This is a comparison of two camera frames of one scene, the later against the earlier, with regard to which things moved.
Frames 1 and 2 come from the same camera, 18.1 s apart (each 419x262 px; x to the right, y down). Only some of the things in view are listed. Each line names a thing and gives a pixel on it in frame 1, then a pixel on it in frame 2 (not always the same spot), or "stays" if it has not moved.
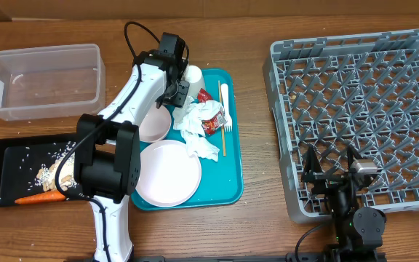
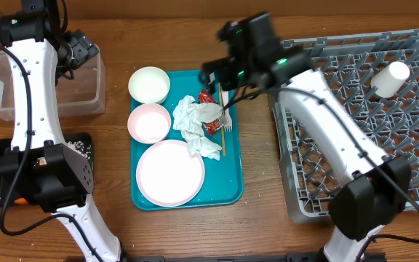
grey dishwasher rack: x=380 y=94 stays
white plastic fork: x=228 y=126 stays
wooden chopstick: x=222 y=126 stays
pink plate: x=170 y=175 stays
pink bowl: x=156 y=125 stays
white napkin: x=188 y=119 stays
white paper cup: x=194 y=76 to x=388 y=80
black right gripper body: x=343 y=199 to x=233 y=72
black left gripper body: x=176 y=94 to x=75 y=52
